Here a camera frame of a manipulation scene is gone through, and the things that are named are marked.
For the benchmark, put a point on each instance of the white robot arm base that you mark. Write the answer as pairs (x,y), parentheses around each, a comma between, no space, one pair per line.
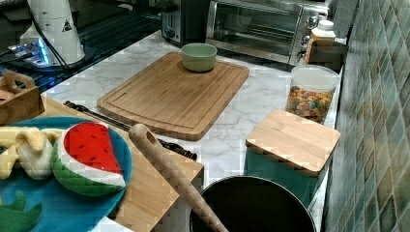
(53,34)

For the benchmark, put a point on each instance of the bamboo drawer unit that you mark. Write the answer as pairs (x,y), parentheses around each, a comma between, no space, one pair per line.
(149,204)

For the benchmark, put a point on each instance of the large bamboo cutting board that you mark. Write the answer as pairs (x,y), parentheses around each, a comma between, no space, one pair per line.
(172,100)

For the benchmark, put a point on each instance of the green ceramic bowl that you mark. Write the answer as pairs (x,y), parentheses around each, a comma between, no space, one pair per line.
(199,57)

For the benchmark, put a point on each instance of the teal canister with bamboo lid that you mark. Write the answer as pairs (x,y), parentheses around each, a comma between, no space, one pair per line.
(291,151)

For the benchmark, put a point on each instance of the black slot toaster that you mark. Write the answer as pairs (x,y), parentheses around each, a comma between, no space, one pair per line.
(184,21)

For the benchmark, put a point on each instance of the black round pot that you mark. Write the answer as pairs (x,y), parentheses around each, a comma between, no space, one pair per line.
(251,204)

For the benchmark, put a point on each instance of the clear jar of cereal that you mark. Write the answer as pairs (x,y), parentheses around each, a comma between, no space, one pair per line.
(311,92)

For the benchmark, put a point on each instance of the stainless steel toaster oven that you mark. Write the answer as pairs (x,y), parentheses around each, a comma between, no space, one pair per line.
(276,30)

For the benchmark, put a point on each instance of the plush watermelon slice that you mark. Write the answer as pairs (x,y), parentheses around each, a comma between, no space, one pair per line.
(84,161)

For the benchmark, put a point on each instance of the dark metal holder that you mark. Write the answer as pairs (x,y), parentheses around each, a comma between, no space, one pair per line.
(328,54)

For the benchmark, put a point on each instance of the orange bottle white cap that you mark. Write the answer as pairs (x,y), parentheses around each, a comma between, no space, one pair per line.
(323,31)

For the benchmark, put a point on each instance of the blue round plate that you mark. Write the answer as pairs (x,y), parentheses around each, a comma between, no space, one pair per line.
(64,210)

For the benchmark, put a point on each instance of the plush peeled banana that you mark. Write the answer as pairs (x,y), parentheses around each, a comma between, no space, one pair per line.
(30,148)

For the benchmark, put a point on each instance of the green plush leaf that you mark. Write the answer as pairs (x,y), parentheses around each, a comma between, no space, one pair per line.
(14,217)

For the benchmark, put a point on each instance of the wooden utensil handle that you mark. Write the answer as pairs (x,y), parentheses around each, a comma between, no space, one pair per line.
(152,150)

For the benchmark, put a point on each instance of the wooden box with handle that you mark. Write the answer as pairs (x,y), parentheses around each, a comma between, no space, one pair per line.
(20,98)

